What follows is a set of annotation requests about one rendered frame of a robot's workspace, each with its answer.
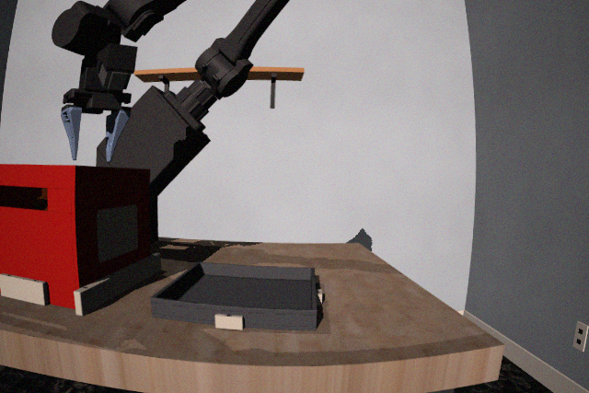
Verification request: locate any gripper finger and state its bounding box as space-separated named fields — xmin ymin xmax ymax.
xmin=61 ymin=107 xmax=82 ymax=160
xmin=106 ymin=110 xmax=131 ymax=162

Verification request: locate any orange bottle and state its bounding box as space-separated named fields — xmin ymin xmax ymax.
xmin=30 ymin=188 xmax=48 ymax=211

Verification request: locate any red crate with dividers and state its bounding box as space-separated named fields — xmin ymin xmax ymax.
xmin=0 ymin=164 xmax=151 ymax=309

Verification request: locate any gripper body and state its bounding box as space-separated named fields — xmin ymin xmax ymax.
xmin=61 ymin=88 xmax=132 ymax=114

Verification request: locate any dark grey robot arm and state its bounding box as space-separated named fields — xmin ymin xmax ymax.
xmin=52 ymin=0 xmax=290 ymax=133

